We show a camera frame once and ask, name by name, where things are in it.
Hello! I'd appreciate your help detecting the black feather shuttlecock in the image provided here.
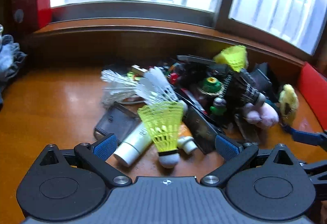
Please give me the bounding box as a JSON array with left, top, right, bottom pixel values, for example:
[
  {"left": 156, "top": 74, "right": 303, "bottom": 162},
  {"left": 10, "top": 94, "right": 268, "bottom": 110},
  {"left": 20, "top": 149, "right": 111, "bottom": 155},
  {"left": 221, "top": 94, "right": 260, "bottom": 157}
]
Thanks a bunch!
[{"left": 224, "top": 70, "right": 266, "bottom": 108}]

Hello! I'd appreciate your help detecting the yellow plastic shuttlecock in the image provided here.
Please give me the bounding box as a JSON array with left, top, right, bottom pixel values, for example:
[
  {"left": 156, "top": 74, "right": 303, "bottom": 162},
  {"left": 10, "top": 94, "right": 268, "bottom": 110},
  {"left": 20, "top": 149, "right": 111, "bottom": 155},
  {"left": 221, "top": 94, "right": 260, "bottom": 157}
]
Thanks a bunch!
[
  {"left": 213, "top": 45, "right": 248, "bottom": 72},
  {"left": 138, "top": 101, "right": 184, "bottom": 169}
]

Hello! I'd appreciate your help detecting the white feather shuttlecock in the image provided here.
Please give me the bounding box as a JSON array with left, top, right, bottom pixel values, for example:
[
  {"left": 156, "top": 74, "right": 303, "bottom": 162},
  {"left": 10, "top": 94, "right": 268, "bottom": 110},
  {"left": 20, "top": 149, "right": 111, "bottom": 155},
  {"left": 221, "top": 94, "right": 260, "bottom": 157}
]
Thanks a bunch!
[{"left": 100, "top": 67, "right": 188, "bottom": 113}]

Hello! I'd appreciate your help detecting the dark smoked plastic case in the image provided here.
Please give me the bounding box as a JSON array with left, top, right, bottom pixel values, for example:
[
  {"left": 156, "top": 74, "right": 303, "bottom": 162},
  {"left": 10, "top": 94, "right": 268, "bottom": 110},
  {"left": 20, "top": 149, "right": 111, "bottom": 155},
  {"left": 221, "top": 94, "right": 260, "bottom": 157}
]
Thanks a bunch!
[{"left": 94, "top": 102, "right": 141, "bottom": 145}]

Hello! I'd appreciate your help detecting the small yellow plush toy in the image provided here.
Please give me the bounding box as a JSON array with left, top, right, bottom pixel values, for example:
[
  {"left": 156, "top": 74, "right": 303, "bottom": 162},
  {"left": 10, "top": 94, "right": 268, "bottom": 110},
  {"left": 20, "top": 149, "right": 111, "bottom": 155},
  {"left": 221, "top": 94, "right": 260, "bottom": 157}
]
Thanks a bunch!
[{"left": 279, "top": 84, "right": 299, "bottom": 126}]

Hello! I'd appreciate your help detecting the pink plush toy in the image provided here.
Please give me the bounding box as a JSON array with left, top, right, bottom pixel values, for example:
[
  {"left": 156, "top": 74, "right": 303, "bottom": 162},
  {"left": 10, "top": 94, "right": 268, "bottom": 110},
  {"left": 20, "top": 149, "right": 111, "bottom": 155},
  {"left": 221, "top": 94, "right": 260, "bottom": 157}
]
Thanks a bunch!
[{"left": 243, "top": 103, "right": 279, "bottom": 129}]

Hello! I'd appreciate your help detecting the white cosmetic tube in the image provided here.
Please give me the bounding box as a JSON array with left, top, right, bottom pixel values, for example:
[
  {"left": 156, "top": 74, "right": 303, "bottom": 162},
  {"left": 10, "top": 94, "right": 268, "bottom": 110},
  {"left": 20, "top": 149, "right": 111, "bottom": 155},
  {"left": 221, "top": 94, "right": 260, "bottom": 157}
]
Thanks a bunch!
[{"left": 113, "top": 122, "right": 152, "bottom": 167}]

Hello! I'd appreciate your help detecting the orange toothpaste tube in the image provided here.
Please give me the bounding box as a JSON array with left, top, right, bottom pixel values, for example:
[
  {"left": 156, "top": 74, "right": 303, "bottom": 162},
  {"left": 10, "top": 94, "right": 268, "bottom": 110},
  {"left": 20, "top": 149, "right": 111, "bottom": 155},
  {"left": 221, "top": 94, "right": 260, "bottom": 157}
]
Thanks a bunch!
[{"left": 177, "top": 123, "right": 198, "bottom": 155}]

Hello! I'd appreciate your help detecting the right red cardboard box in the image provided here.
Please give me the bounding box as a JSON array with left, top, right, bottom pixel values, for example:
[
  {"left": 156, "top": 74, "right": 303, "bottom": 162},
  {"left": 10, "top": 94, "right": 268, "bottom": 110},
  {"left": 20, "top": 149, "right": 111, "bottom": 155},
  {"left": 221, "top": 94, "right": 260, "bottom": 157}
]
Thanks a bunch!
[{"left": 298, "top": 62, "right": 327, "bottom": 130}]

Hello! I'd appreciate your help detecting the red cardboard box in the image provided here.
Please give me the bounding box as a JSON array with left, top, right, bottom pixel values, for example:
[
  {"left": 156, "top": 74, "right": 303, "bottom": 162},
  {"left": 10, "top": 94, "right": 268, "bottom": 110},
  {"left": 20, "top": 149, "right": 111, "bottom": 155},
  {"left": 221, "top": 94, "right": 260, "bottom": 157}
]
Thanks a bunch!
[
  {"left": 298, "top": 62, "right": 327, "bottom": 130},
  {"left": 1, "top": 0, "right": 53, "bottom": 35}
]

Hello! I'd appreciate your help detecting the green spinning top toy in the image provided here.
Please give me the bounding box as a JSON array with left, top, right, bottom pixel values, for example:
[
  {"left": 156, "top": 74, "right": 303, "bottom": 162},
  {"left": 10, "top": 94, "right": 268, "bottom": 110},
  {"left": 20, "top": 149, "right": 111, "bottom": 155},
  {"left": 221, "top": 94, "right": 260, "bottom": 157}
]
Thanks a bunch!
[{"left": 198, "top": 77, "right": 224, "bottom": 97}]

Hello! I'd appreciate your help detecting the pile of clothes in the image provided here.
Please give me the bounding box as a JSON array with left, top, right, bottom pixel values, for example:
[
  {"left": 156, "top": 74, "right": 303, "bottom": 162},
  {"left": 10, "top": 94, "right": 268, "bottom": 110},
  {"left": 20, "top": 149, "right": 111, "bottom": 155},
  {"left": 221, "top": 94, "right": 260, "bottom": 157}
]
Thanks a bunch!
[{"left": 0, "top": 25, "right": 27, "bottom": 109}]

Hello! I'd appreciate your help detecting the left red cardboard box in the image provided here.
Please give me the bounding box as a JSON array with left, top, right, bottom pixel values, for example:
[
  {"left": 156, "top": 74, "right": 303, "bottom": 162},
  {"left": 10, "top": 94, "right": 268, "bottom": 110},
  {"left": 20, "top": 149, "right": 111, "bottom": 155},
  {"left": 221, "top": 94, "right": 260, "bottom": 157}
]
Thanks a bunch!
[{"left": 1, "top": 0, "right": 53, "bottom": 35}]

